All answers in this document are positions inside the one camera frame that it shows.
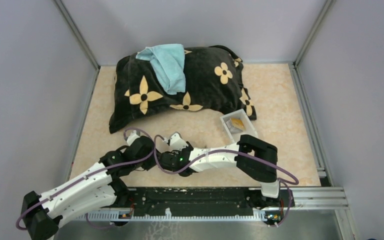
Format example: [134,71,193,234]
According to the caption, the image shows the white plastic tray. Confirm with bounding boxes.
[220,109,259,143]

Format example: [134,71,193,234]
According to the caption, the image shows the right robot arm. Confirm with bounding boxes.
[154,133,282,206]

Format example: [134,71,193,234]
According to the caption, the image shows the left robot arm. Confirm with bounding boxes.
[16,135,155,240]

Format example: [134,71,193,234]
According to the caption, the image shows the light blue towel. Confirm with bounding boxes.
[135,43,186,95]

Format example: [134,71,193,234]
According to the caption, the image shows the black pillow with yellow flowers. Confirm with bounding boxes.
[108,44,257,133]

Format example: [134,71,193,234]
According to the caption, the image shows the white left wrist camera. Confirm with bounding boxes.
[126,130,141,146]

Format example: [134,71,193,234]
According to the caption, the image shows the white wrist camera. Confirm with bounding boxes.
[126,130,141,146]
[167,131,189,151]

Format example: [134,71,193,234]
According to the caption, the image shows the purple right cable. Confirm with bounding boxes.
[152,133,300,227]

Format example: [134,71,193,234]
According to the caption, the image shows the purple cable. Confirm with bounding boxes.
[15,127,156,231]
[152,133,300,227]

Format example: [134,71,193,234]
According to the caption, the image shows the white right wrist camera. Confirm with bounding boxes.
[167,131,189,151]

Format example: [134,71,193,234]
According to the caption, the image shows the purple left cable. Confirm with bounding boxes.
[15,127,156,231]

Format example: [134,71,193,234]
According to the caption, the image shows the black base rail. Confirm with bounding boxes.
[111,187,295,217]

